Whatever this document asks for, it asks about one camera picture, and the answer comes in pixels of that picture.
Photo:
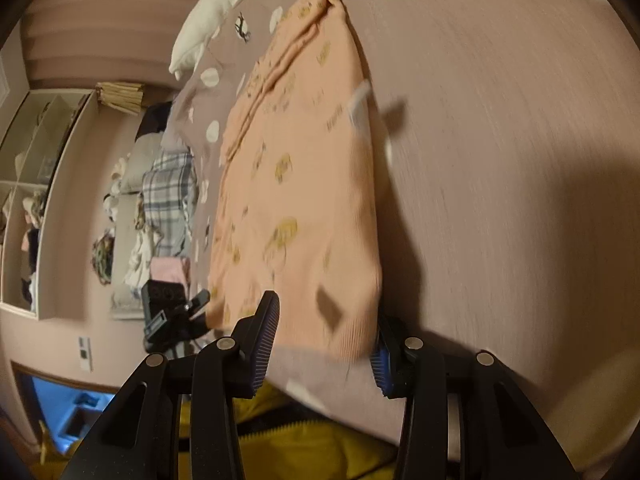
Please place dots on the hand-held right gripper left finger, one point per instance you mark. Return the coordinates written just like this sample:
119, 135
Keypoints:
267, 340

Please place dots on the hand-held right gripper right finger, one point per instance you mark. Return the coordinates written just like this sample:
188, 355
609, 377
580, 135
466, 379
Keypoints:
379, 365

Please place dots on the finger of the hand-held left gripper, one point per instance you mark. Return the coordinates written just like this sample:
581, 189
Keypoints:
197, 302

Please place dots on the peach cartoon print garment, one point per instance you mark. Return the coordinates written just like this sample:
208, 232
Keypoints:
310, 175

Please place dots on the pink folded cloth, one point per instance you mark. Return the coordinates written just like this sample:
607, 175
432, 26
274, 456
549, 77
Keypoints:
170, 272

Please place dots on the white crumpled cloth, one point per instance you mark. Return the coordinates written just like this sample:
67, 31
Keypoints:
136, 260

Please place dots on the floral patterned cloth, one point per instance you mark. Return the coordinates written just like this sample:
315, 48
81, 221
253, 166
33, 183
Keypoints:
102, 257

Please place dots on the blue plaid cloth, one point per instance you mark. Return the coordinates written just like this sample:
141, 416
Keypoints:
167, 195

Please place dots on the yellow jacket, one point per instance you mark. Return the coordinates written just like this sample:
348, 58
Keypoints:
310, 447

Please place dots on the white plush toy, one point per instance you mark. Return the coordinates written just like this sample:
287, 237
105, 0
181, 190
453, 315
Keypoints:
116, 185

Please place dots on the grey pillow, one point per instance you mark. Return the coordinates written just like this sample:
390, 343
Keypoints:
142, 160

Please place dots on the blue plastic bin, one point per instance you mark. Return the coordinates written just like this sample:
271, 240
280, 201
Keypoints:
55, 410

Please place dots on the white shelf cabinet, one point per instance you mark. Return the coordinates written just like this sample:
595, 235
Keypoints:
55, 185

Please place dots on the dark cloth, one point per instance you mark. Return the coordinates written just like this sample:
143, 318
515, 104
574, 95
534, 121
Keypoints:
155, 117

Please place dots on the straw-coloured fringed bundle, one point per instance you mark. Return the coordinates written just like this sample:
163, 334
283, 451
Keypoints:
120, 97

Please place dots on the pink polka dot blanket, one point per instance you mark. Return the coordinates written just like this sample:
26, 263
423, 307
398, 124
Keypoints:
475, 160

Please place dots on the white pillow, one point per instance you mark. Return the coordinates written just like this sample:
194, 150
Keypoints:
215, 10

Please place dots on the white wall switch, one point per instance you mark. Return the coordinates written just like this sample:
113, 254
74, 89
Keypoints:
85, 355

